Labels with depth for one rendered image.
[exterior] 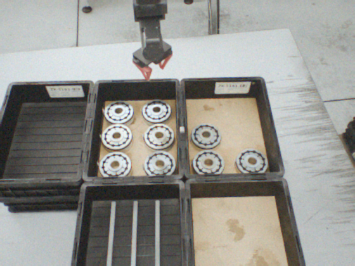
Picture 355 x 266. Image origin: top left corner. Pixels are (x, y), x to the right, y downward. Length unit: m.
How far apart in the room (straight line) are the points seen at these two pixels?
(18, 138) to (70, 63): 0.51
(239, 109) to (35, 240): 0.83
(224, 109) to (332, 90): 1.45
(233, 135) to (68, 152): 0.57
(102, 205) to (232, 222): 0.40
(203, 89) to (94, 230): 0.61
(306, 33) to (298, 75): 1.37
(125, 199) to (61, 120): 0.40
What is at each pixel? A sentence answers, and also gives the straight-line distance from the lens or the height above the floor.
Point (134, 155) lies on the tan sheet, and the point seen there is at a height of 0.83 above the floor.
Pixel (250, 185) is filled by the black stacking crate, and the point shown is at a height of 0.90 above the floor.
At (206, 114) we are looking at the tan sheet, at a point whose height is 0.83.
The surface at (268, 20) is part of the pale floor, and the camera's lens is 3.12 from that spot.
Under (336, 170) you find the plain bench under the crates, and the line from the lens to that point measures 1.48.
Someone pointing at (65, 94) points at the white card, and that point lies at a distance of 1.40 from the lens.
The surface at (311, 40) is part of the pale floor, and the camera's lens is 3.04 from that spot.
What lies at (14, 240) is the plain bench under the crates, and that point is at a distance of 1.37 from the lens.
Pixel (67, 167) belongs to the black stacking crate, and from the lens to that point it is 1.27.
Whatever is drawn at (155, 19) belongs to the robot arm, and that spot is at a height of 1.28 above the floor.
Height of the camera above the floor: 1.90
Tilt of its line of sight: 56 degrees down
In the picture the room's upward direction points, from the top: straight up
